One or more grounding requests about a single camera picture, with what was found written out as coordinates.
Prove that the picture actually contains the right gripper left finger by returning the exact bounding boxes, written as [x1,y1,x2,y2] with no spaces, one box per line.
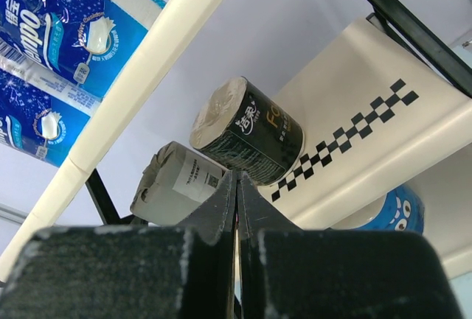
[1,172,236,318]

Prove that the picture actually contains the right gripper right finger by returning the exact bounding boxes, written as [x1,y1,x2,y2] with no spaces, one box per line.
[236,173,462,318]

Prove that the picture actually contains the grey paper roll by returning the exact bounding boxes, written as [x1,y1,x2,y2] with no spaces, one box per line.
[130,141,226,226]

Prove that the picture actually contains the light blue paper roll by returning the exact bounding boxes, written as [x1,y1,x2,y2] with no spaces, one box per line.
[330,184,425,234]

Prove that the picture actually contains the dark green paper roll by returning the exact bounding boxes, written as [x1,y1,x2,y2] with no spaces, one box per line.
[190,77,305,186]

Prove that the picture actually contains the beige three-tier shelf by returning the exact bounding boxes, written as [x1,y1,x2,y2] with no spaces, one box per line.
[1,0,471,279]

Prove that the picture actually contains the Tempo dark blue paper roll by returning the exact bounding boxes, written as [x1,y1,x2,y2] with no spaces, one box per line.
[1,65,100,167]

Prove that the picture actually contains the dark blue paper roll front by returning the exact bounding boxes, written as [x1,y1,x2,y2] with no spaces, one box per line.
[1,0,166,99]

